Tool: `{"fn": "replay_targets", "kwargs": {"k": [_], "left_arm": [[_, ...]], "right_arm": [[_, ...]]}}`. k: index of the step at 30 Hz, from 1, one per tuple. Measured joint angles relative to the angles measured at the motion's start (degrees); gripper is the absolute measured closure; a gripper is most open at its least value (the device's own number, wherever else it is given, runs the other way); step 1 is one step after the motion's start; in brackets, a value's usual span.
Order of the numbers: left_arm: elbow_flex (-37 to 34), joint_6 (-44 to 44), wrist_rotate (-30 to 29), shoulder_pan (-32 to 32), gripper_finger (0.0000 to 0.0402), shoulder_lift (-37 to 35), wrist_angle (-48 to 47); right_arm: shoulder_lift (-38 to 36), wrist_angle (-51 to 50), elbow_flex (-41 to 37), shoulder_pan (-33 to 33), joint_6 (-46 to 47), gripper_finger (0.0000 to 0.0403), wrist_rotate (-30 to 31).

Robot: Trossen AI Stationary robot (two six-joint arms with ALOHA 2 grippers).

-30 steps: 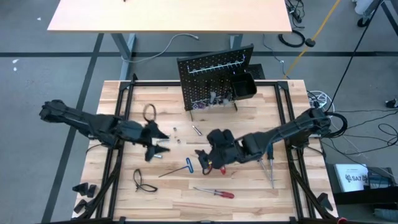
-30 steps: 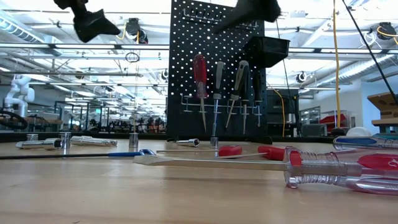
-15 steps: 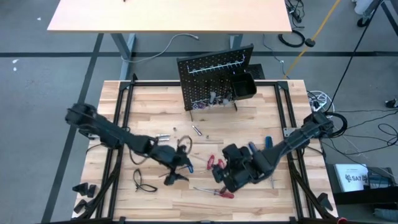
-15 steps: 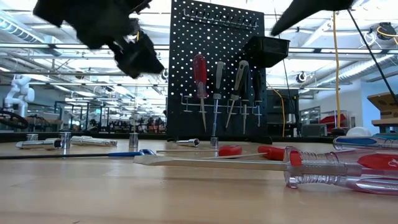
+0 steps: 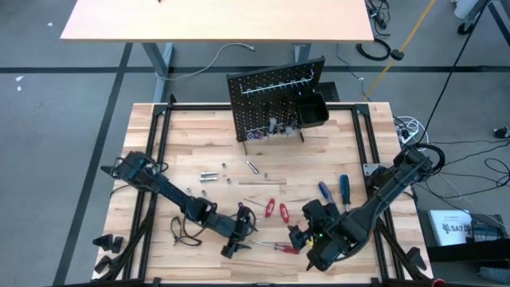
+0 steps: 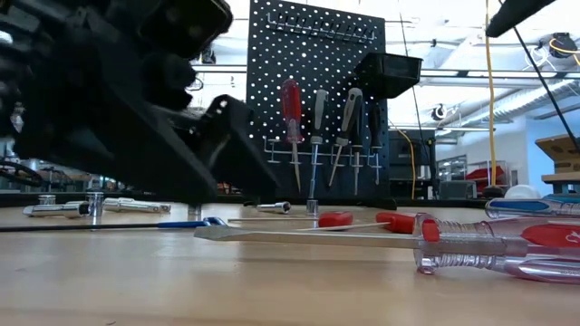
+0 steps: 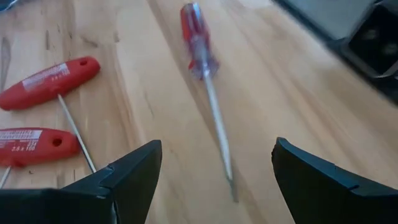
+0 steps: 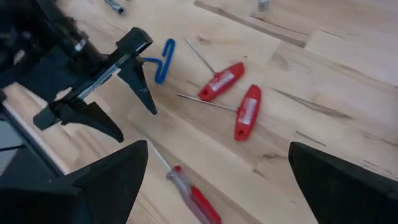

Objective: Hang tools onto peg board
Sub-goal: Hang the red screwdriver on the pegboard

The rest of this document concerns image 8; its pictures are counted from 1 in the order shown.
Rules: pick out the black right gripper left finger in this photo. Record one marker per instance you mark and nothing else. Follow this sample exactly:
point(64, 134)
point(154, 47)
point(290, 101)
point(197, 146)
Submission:
point(102, 199)

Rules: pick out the clear red screwdriver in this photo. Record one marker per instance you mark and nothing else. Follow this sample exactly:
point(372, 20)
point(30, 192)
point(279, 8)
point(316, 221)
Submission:
point(202, 202)

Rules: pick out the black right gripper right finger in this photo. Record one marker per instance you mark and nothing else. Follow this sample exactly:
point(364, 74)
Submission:
point(348, 196)

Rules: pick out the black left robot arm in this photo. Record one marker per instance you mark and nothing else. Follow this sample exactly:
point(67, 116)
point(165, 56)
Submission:
point(37, 37)

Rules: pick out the chrome socket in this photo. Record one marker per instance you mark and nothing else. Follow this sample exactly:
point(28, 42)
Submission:
point(263, 4)

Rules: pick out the short chrome extension bar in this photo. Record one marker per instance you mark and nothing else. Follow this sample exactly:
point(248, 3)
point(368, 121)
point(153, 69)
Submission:
point(116, 7)

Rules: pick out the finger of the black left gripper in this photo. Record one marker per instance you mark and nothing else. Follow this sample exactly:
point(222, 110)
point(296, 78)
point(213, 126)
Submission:
point(84, 115)
point(133, 74)

